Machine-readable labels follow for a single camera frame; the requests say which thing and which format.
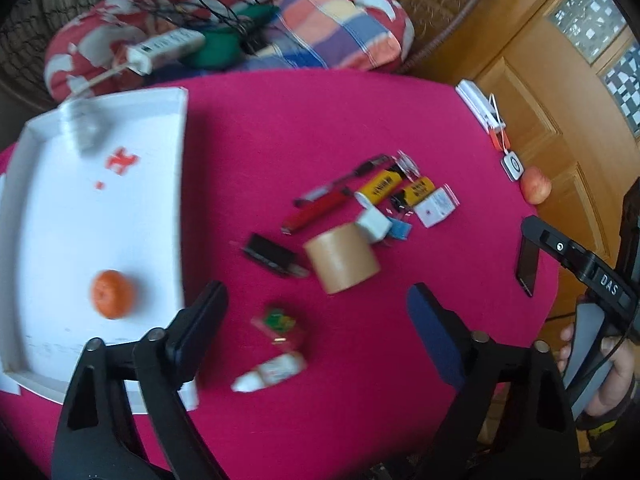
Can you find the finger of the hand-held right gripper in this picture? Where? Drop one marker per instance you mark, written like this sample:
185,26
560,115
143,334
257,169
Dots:
560,247

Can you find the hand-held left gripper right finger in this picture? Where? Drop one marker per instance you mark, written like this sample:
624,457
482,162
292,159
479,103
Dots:
435,335

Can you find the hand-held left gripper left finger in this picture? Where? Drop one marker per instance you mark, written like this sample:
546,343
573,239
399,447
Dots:
202,320

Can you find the white cardboard box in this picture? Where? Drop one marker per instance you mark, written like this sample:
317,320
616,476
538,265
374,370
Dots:
75,220

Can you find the person's right hand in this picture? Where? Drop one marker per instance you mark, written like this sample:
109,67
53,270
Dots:
617,365

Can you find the black smartphone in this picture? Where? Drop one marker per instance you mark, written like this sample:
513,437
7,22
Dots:
528,262

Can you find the green and red packet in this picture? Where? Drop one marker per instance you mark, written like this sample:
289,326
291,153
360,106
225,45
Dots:
277,324

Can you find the small white bottle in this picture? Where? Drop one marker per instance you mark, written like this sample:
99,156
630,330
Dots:
270,372

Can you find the orange tangerine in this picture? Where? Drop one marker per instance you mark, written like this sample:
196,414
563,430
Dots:
112,294

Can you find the black usb stick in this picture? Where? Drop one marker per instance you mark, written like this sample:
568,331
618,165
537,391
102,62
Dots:
272,256

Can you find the small white square device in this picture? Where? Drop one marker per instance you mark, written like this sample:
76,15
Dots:
512,165

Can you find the brown tape roll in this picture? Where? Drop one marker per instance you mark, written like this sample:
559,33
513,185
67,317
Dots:
340,260

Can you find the small zip bag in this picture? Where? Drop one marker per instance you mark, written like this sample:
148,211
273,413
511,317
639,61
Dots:
437,207

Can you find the yellow and black battery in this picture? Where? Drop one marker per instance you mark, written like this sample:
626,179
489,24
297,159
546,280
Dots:
414,192

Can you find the white power bank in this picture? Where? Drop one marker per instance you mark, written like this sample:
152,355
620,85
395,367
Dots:
477,102

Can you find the wooden door with glass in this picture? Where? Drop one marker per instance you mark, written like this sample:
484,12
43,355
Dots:
540,75

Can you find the clear plastic clip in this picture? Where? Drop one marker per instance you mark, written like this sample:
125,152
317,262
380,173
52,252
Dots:
407,162

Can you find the black pen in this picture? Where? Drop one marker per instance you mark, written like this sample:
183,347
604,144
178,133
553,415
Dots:
350,176

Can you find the red tablecloth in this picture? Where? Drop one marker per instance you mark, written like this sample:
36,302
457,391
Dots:
300,125

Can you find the clear plastic object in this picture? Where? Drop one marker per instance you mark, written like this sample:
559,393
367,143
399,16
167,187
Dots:
80,127

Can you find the green cushion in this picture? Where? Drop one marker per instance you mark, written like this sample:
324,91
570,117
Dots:
215,46

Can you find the white power strip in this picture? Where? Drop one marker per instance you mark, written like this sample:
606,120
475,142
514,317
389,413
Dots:
165,47

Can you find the wicker hanging chair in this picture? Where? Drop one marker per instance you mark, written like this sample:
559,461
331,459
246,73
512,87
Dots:
440,0

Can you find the red and white seat cushion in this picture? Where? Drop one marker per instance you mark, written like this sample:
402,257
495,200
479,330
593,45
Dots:
90,40

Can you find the plaid blanket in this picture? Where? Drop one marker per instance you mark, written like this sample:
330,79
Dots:
330,20

